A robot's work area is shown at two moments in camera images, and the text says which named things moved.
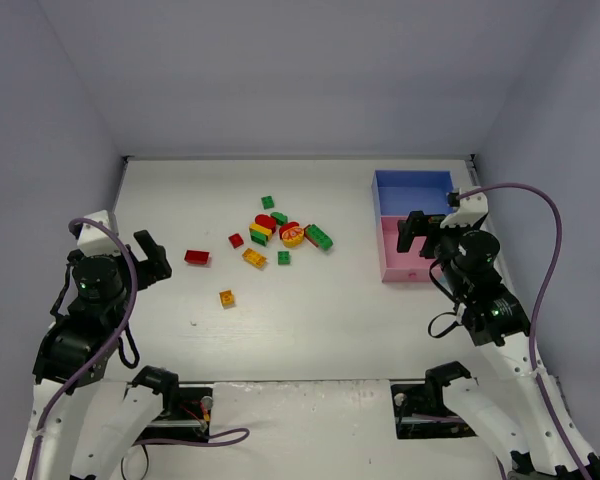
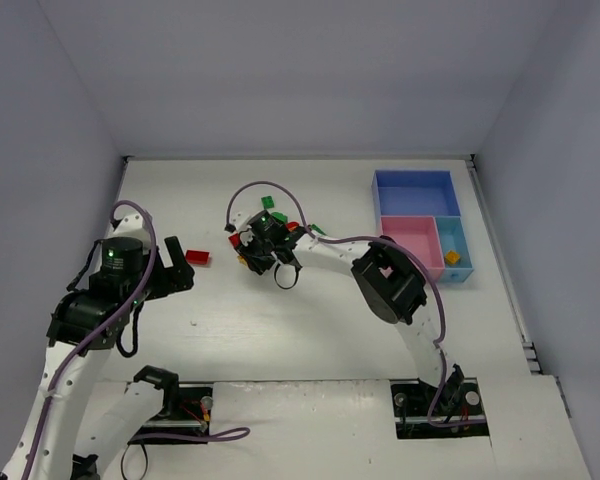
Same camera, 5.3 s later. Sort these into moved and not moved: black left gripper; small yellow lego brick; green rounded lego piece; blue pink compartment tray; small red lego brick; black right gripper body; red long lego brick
Moved: small yellow lego brick; black left gripper; black right gripper body
Not moved: red long lego brick; small red lego brick; green rounded lego piece; blue pink compartment tray
